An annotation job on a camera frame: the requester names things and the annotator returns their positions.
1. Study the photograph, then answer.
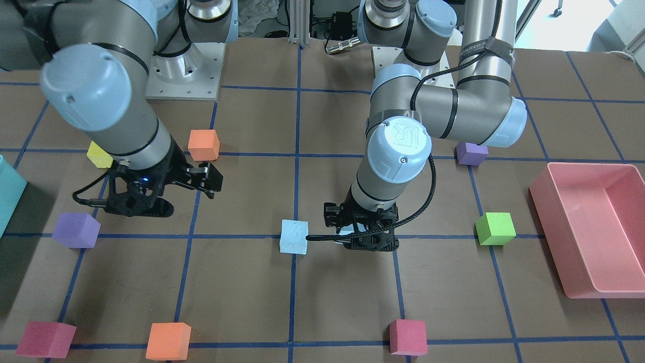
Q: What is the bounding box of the orange block row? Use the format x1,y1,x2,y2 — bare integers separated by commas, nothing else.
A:
187,129,220,162
145,322,191,361

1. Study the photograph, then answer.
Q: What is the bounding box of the green foam block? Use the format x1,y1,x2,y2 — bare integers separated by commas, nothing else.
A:
475,212,517,246

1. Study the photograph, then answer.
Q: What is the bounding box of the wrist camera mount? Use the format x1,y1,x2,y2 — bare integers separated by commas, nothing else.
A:
103,160,174,217
342,216,400,251

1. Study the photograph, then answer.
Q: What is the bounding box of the light blue block arm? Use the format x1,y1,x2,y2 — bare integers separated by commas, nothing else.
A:
337,226,365,236
279,220,308,255

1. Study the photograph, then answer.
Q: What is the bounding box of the orange block far row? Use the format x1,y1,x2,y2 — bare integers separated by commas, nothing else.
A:
187,129,220,162

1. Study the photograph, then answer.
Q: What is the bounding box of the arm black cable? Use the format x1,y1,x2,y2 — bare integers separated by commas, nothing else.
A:
305,0,504,243
72,174,111,208

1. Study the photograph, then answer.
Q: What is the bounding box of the crimson block near row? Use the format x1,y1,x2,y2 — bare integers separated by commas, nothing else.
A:
389,319,428,356

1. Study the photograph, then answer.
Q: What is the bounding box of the teal plastic bin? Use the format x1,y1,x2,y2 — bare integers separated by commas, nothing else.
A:
1,155,27,237

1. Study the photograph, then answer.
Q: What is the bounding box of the black power box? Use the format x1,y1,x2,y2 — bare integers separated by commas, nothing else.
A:
320,12,354,39

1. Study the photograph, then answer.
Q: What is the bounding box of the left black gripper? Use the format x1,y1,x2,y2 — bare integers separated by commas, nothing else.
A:
324,201,399,232

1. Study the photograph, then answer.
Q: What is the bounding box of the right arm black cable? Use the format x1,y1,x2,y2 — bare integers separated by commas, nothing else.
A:
72,174,111,208

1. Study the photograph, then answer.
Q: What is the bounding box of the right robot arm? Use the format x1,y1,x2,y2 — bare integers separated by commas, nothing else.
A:
2,1,239,202

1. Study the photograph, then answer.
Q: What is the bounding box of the purple block near base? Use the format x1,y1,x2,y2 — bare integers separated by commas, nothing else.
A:
456,142,489,167

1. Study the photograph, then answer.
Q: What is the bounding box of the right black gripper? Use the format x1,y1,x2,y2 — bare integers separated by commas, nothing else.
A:
164,139,224,199

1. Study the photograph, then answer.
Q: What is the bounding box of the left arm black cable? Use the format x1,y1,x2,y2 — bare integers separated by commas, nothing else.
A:
305,0,504,243

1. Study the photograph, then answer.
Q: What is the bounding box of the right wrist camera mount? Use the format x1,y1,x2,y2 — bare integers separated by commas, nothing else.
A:
103,160,174,217

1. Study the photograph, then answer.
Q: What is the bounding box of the yellow foam block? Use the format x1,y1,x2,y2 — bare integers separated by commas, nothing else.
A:
87,142,113,168

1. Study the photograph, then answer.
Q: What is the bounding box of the orange block near row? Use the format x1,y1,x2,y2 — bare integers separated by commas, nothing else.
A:
145,322,191,361

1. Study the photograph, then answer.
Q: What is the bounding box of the crimson block near corner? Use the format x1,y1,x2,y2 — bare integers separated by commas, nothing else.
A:
15,321,77,358

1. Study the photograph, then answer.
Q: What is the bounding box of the silver metal connector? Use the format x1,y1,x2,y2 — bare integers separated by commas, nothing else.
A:
324,37,363,55

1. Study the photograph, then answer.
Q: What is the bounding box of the aluminium frame post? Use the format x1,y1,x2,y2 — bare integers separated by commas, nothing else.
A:
286,0,311,49

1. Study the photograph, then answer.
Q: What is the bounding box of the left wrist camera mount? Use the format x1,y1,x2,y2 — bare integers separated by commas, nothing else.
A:
342,216,400,251

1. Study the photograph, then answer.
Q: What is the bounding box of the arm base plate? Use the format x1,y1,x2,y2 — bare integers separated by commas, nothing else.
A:
371,46,449,78
146,43,226,101

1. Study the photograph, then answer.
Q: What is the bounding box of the pink plastic bin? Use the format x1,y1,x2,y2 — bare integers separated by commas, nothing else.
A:
530,162,644,298

